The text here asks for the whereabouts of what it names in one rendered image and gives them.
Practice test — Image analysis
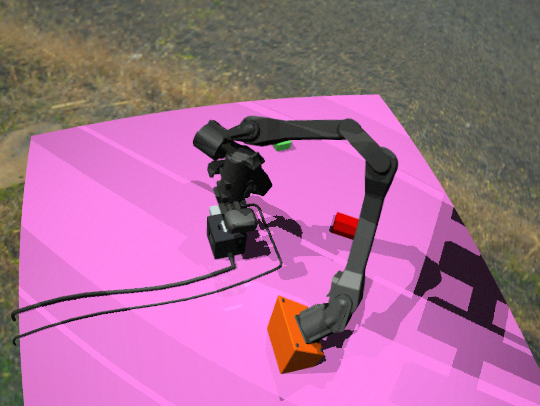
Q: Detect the green rectangular block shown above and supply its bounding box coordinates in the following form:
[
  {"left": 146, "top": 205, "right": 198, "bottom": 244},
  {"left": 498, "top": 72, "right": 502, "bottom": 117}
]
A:
[{"left": 273, "top": 140, "right": 292, "bottom": 152}]

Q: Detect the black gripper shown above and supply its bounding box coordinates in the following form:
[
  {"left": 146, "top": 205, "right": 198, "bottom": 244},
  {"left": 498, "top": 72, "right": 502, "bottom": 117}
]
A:
[{"left": 207, "top": 160, "right": 258, "bottom": 234}]

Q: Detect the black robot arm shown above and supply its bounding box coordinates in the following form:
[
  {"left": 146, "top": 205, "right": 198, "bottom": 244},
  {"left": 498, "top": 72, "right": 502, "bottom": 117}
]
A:
[{"left": 193, "top": 116, "right": 399, "bottom": 344}]

